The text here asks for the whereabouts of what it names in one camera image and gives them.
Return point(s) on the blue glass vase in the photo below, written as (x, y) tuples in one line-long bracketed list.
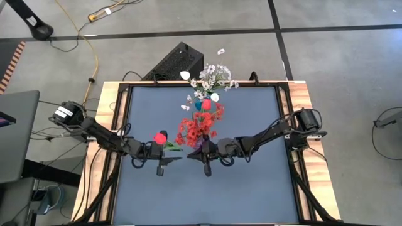
[(198, 106)]

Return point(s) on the blue-grey table mat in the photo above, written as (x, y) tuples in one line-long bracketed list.
[(251, 194)]

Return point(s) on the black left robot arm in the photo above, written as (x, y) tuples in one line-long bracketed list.
[(100, 135)]

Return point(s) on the striped floor mat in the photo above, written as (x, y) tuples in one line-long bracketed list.
[(12, 66)]

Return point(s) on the black floor bar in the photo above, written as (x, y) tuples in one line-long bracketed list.
[(53, 174)]

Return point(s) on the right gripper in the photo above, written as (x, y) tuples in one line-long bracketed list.
[(211, 152)]

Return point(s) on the grey stand foot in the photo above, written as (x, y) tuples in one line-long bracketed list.
[(392, 119)]

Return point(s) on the dark screen device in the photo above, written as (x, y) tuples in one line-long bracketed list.
[(6, 120)]

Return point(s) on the black stand base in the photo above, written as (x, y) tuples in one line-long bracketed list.
[(41, 31)]

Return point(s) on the red blossom spray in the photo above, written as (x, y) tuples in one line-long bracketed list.
[(216, 113), (191, 132)]

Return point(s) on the white blossom spray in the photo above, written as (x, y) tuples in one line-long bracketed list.
[(198, 94), (216, 70)]

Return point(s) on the black computer tower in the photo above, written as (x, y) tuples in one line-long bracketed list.
[(176, 62)]

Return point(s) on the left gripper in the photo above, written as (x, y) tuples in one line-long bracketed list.
[(152, 152)]

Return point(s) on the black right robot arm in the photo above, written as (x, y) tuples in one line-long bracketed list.
[(267, 135)]

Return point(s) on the purple ribbed glass vase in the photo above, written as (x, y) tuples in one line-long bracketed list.
[(198, 145)]

